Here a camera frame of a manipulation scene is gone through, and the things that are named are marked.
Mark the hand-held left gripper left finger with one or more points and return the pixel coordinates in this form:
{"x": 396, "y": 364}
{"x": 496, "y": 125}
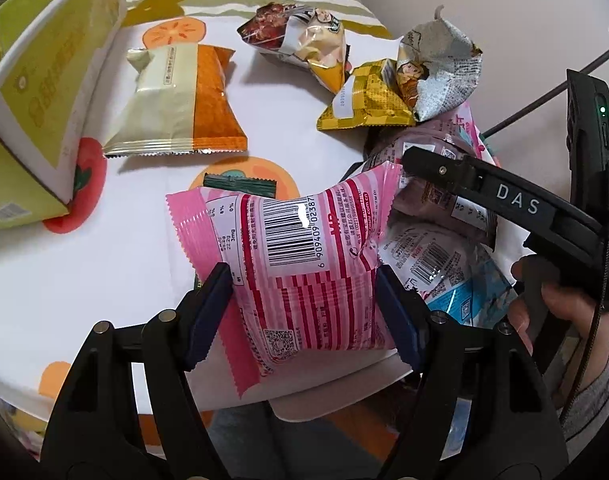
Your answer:
{"x": 212, "y": 310}

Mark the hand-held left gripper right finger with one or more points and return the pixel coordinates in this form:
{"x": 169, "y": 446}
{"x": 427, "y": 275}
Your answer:
{"x": 399, "y": 320}

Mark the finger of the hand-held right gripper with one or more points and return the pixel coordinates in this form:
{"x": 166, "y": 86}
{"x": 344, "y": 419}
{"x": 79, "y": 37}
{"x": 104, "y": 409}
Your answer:
{"x": 434, "y": 167}

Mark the purple snack packet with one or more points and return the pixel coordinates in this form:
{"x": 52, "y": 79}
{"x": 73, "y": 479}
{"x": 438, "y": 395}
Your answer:
{"x": 409, "y": 137}

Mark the light blue white snack packet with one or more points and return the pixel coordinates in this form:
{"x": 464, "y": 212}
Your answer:
{"x": 434, "y": 260}

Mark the yellow snack packet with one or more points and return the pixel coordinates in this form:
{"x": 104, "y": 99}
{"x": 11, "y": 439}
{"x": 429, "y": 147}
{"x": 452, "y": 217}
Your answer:
{"x": 369, "y": 105}

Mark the silver snack packet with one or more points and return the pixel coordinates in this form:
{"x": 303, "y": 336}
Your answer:
{"x": 449, "y": 70}

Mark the pink striped snack packet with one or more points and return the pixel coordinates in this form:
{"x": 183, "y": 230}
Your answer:
{"x": 304, "y": 270}

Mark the small dark green packet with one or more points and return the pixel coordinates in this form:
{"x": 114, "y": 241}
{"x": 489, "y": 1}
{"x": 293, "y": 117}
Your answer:
{"x": 244, "y": 186}

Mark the dark red chips packet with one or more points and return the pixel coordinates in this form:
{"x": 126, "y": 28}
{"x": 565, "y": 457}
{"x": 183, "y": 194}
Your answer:
{"x": 284, "y": 25}

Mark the cream and orange snack packet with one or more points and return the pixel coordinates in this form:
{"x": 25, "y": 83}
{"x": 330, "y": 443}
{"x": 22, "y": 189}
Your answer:
{"x": 169, "y": 105}

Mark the green cardboard box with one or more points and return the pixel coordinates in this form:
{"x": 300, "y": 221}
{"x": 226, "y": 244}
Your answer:
{"x": 44, "y": 85}

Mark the person's right forearm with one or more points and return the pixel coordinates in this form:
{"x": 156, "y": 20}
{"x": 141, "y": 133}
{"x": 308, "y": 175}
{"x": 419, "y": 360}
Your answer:
{"x": 591, "y": 405}

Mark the person's right hand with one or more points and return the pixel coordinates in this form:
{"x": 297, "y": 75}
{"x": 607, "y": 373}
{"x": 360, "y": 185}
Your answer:
{"x": 579, "y": 325}

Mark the pale pink snack packet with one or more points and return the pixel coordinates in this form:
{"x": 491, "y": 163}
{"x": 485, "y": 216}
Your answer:
{"x": 467, "y": 125}

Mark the thin black rod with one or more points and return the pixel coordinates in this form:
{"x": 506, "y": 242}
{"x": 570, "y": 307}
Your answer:
{"x": 534, "y": 105}

